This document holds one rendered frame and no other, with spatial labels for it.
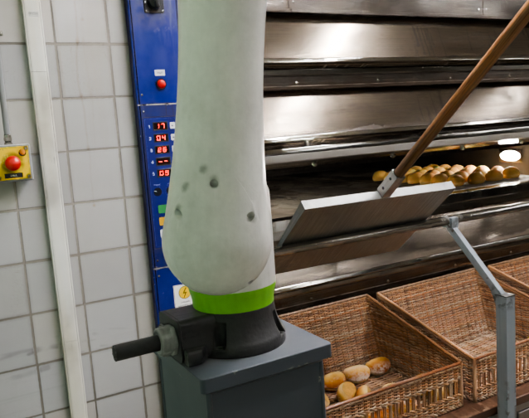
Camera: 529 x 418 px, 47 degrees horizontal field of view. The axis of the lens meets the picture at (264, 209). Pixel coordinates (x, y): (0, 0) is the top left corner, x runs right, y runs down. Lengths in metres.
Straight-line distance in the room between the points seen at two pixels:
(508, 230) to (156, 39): 1.76
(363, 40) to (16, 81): 1.22
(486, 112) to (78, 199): 1.71
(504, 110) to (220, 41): 2.25
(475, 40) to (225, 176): 2.17
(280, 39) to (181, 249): 1.54
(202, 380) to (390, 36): 1.84
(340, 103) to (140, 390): 1.21
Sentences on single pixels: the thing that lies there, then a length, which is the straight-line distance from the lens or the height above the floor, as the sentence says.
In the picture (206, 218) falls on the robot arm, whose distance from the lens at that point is 0.65.
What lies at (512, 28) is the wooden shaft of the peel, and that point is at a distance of 1.43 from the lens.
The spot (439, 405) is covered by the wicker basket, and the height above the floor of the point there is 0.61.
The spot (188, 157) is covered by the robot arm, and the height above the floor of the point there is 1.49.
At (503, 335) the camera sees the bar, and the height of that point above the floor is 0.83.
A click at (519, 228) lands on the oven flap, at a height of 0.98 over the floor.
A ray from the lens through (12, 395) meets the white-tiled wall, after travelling 1.96.
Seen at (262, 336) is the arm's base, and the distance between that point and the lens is 0.87.
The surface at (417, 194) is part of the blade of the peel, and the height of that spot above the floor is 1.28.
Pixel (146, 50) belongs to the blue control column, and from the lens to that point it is 1.90.
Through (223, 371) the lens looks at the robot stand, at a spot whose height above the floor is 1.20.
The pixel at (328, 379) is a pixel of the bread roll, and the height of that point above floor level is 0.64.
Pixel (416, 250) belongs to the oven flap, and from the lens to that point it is 2.50.
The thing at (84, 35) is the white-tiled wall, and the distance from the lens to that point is 1.89.
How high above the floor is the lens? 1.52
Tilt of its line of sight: 8 degrees down
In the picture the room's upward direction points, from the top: 4 degrees counter-clockwise
